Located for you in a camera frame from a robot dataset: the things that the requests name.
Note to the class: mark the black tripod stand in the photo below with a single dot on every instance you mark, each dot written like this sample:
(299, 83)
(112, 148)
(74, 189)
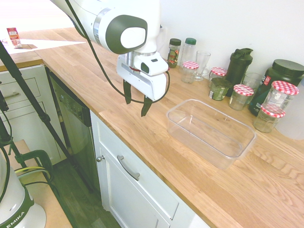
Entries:
(35, 107)

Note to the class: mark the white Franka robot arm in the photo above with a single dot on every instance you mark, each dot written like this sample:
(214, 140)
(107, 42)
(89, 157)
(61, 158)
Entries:
(80, 16)

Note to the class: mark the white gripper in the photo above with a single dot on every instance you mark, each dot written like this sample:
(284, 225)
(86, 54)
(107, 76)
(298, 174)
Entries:
(142, 83)

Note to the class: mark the green cup foil lid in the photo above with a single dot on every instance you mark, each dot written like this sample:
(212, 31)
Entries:
(219, 90)

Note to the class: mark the green metal clamp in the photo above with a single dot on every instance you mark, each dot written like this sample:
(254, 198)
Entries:
(35, 155)

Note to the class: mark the white cabinet with drawer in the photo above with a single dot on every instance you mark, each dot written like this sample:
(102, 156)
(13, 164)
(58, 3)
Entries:
(133, 194)

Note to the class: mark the clear plastic container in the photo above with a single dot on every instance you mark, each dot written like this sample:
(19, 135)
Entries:
(211, 135)

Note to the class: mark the red white carton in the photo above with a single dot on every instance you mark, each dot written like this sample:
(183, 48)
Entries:
(14, 38)

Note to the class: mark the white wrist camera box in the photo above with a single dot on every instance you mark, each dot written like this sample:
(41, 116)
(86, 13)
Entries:
(154, 66)

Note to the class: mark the black shaker bottle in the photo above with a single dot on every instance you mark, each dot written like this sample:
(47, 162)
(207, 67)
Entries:
(238, 69)

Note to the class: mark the faceted jar red checked lid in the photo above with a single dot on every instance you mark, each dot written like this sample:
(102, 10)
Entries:
(267, 121)

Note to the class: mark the tall clear glass mug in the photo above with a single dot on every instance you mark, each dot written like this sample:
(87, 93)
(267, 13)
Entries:
(202, 64)

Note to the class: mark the clear glass tumbler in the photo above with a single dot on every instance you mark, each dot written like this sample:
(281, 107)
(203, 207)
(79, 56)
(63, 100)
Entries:
(253, 79)

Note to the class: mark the glass jar red checked lid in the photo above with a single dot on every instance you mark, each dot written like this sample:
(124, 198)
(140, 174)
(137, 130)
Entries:
(217, 73)
(189, 72)
(241, 97)

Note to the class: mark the large black supplement tub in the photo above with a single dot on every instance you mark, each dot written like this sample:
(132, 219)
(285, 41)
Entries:
(282, 71)

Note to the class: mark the clear bottle green cap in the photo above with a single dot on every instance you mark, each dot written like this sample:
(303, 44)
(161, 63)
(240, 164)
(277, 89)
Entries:
(188, 52)

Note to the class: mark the brown wooden robot table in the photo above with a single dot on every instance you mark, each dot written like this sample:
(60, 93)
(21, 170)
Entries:
(50, 204)

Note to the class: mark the dark spice jar black lid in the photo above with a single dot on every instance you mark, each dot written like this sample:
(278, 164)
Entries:
(174, 53)

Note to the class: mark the black steel dishwasher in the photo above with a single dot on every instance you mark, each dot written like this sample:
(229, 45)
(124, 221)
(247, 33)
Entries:
(73, 123)

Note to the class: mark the silver cabinet knob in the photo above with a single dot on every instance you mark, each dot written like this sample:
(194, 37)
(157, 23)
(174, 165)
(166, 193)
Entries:
(100, 158)

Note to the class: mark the tall jar red checked lid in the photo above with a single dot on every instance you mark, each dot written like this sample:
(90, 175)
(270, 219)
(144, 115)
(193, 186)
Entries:
(280, 95)

